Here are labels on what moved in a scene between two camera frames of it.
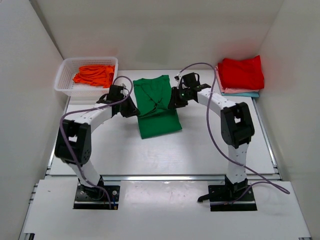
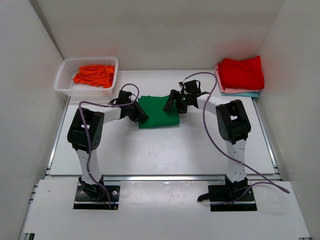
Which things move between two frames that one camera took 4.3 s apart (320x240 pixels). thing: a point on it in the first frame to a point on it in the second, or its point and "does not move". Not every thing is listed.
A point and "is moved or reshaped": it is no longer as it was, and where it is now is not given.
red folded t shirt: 246,74 does not move
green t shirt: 152,95 is moved or reshaped
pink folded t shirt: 225,90 does not move
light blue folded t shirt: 250,95 does not move
